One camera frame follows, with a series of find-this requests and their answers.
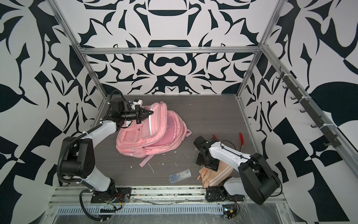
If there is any black corrugated cable left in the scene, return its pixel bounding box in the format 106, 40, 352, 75
79, 189, 124, 222

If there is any clear plastic ruler case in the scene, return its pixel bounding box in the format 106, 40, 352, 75
169, 169, 192, 183

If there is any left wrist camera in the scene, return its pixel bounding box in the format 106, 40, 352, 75
130, 99, 143, 109

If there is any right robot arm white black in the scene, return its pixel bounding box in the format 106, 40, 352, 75
194, 136, 282, 205

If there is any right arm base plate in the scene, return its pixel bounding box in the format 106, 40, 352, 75
205, 187, 245, 202

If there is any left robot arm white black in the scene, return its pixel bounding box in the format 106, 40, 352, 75
56, 90, 154, 192

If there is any black wall hook rail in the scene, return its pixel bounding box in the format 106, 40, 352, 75
276, 71, 342, 148

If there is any peach pink pencil case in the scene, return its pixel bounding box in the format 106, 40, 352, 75
197, 161, 234, 188

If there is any aluminium frame crossbar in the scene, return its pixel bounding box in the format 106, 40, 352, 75
80, 46, 259, 55

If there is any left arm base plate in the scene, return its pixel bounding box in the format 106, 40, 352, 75
90, 187, 132, 203

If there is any red pen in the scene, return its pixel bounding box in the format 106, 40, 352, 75
239, 133, 245, 152

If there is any small circuit board front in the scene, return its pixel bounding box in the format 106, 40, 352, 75
223, 203, 240, 220

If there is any pink school backpack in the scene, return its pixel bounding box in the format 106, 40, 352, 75
116, 102, 192, 167

